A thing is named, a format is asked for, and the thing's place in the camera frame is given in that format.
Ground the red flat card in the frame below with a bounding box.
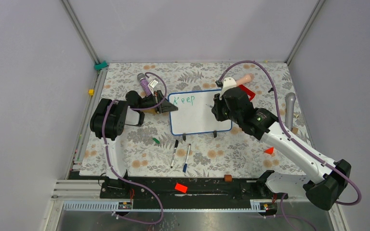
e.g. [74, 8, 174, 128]
[174, 183, 188, 193]

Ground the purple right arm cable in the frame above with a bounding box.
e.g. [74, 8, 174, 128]
[215, 60, 362, 231]

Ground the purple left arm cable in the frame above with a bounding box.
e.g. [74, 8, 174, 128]
[101, 72, 168, 225]

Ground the teal corner clamp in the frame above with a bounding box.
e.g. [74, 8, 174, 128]
[94, 61, 108, 71]

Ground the wooden small cube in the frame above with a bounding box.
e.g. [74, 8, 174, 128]
[291, 127, 299, 135]

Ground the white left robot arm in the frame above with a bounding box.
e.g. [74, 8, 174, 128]
[90, 90, 178, 198]

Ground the silver microphone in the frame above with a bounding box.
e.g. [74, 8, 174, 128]
[285, 92, 296, 130]

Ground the red triangular block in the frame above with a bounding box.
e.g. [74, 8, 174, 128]
[264, 147, 274, 155]

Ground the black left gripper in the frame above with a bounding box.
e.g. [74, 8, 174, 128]
[137, 90, 178, 114]

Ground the pink microphone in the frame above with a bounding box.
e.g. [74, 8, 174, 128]
[235, 73, 254, 87]

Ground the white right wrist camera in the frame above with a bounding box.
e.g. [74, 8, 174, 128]
[220, 77, 238, 98]

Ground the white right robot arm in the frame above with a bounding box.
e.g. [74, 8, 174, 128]
[211, 87, 352, 210]

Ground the purple glitter microphone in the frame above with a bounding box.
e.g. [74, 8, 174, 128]
[137, 73, 153, 96]

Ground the blue framed whiteboard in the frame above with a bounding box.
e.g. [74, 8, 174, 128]
[168, 89, 233, 136]

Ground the brown small block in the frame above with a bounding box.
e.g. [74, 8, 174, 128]
[224, 174, 233, 182]

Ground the green marker cap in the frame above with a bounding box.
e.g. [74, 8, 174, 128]
[152, 138, 160, 144]

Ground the black whiteboard marker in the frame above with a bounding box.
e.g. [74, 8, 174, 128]
[170, 140, 179, 168]

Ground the red rectangular frame block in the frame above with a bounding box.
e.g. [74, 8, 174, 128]
[239, 85, 256, 101]

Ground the floral patterned table mat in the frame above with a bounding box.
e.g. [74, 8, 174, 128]
[79, 62, 323, 179]

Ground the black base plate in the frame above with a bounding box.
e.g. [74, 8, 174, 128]
[99, 173, 288, 212]

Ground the blue whiteboard marker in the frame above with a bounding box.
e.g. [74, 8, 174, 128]
[183, 144, 191, 173]

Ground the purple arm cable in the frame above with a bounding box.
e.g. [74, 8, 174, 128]
[215, 60, 362, 231]
[101, 72, 168, 225]

